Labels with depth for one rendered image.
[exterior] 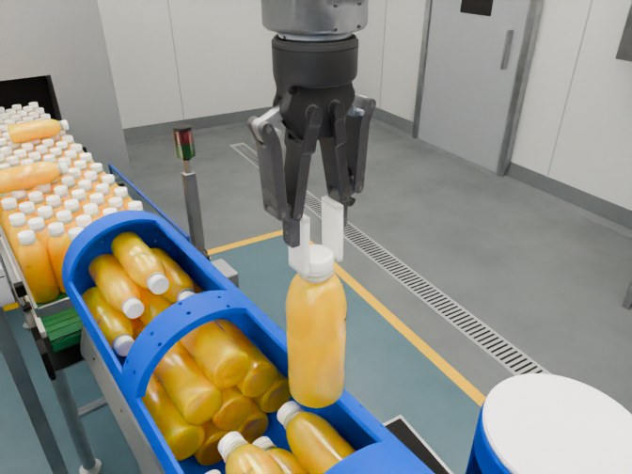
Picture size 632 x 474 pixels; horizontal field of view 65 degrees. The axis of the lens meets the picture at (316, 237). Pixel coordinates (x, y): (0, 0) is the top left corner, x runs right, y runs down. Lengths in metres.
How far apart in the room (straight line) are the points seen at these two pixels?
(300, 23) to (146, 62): 5.12
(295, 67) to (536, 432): 0.76
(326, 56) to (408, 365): 2.21
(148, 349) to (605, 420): 0.79
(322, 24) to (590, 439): 0.82
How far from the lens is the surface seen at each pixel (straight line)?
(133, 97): 5.55
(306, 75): 0.43
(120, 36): 5.44
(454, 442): 2.28
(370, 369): 2.50
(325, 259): 0.53
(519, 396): 1.04
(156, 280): 1.06
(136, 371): 0.88
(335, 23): 0.42
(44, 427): 1.82
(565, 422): 1.03
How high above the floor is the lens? 1.75
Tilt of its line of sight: 30 degrees down
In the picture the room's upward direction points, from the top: straight up
